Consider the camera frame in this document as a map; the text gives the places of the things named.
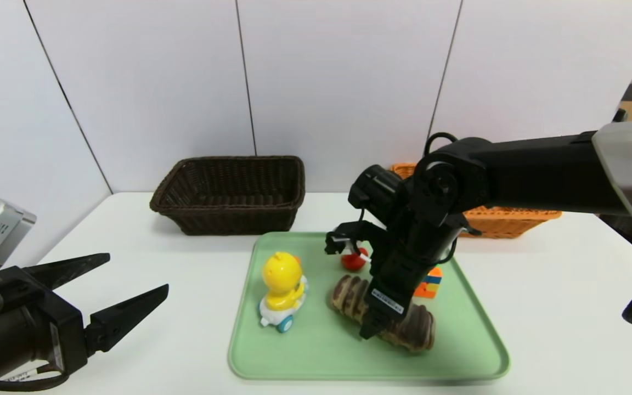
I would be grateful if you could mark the orange wicker basket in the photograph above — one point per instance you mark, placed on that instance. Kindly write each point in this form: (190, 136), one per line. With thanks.
(513, 225)

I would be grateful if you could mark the multicolour puzzle cube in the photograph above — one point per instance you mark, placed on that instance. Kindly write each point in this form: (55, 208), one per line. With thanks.
(431, 285)

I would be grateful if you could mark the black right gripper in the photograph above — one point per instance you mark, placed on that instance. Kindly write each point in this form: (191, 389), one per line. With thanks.
(386, 300)

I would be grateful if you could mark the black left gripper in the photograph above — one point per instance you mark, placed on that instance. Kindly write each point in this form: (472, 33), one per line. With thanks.
(59, 325)

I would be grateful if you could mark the small red rubber duck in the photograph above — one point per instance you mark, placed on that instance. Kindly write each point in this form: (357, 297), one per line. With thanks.
(351, 263)

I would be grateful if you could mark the green plastic tray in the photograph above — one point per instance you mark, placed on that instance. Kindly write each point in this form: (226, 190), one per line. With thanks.
(321, 356)

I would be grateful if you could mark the dark brown wicker basket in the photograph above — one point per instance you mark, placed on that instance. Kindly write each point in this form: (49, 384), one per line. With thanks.
(228, 219)

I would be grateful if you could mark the yellow duck toy on wheels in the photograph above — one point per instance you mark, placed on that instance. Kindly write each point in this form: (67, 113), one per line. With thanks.
(281, 274)

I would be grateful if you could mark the brown striped bread roll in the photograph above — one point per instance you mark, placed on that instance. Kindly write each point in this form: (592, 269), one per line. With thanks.
(349, 296)

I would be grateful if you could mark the black upright panel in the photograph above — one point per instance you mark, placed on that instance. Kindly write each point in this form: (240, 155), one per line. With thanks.
(619, 115)

